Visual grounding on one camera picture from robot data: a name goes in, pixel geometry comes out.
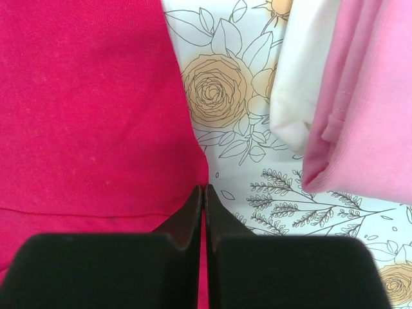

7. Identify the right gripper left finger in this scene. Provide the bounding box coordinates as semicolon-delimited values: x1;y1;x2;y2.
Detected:
1;186;203;308

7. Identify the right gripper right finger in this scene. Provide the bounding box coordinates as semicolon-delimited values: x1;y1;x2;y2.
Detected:
203;185;390;309

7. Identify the red t shirt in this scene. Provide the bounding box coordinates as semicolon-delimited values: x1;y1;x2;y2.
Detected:
1;1;209;308

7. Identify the folded pink t shirt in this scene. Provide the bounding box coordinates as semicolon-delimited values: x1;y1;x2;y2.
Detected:
303;1;411;204

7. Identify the floral patterned table mat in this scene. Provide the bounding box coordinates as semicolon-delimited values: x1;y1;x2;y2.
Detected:
163;1;411;308

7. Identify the folded white t shirt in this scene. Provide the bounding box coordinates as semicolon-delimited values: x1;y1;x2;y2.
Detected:
270;1;340;155

